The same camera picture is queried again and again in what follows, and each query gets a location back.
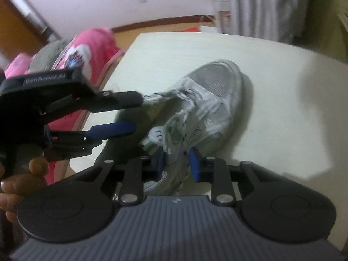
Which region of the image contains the white black speckled shoelace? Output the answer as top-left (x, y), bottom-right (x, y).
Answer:
top-left (144, 87), bottom-right (202, 169)

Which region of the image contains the white mint sneaker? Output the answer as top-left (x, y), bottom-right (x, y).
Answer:
top-left (95, 59), bottom-right (244, 196)

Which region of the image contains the person's left hand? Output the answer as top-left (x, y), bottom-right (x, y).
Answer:
top-left (1, 157), bottom-right (49, 223)

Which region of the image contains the grey knitted cloth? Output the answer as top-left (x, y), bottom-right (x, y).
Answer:
top-left (28, 40), bottom-right (71, 73)

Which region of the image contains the brown wooden door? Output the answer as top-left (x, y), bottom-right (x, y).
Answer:
top-left (0, 0), bottom-right (48, 60)

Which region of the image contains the white paper bag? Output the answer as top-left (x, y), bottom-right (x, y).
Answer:
top-left (199, 15), bottom-right (218, 34)

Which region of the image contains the white water dispenser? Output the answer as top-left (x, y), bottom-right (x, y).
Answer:
top-left (211, 0), bottom-right (231, 34)

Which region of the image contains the grey curtain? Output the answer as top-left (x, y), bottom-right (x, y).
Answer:
top-left (229, 0), bottom-right (309, 44)

